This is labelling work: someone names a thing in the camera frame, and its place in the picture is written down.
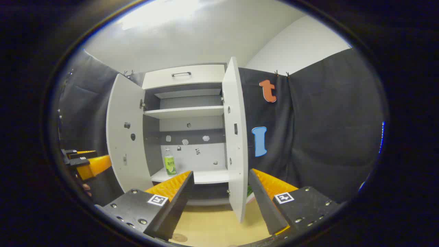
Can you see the black backdrop cloth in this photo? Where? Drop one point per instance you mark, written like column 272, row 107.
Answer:
column 325, row 130

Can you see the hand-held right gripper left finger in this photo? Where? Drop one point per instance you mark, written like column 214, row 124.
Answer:
column 175, row 209

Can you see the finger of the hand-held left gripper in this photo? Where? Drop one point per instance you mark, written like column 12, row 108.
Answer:
column 96, row 166
column 84, row 155

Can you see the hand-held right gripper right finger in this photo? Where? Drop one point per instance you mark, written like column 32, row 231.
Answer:
column 265, row 209

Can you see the computer screen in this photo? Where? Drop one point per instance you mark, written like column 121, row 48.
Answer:
column 382, row 137

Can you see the metal door hinge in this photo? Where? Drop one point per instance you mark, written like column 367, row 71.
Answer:
column 141, row 104

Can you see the white and grey cabinet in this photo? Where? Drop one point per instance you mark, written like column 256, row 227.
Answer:
column 152, row 151

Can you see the green label bottle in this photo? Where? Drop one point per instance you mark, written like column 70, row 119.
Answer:
column 169, row 164

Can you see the white cabinet door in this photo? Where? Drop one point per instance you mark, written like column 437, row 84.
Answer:
column 236, row 103
column 125, row 113

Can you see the white cabinet shelf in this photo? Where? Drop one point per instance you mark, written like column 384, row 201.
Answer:
column 185, row 112
column 209, row 176

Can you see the white cabinet drawer front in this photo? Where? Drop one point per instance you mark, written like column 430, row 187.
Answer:
column 205, row 76

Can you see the watermelon slice coaster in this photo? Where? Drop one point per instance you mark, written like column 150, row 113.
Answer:
column 250, row 197

